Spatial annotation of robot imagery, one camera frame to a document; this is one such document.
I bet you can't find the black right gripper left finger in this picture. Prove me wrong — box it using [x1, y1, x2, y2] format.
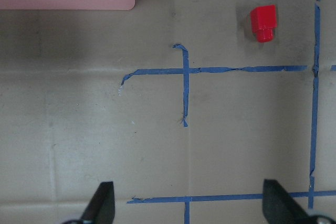
[81, 182, 115, 224]

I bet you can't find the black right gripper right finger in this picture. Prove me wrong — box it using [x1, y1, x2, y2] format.
[263, 179, 309, 224]

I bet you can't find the red toy block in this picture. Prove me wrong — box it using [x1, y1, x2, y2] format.
[250, 5, 277, 43]

